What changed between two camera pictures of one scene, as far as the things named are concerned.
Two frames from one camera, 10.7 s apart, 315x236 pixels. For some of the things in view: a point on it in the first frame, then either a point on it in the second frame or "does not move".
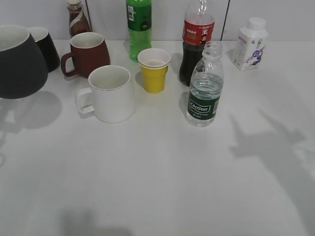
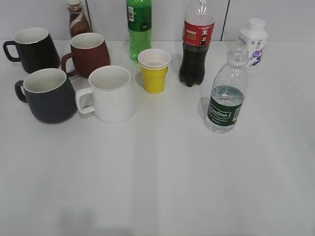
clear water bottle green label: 206,87 to 228,91
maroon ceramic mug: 89,51 does not move
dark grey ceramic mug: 23,72 to 49,96
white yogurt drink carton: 247,53 does not move
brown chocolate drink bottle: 78,21 does not move
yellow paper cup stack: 154,63 does not move
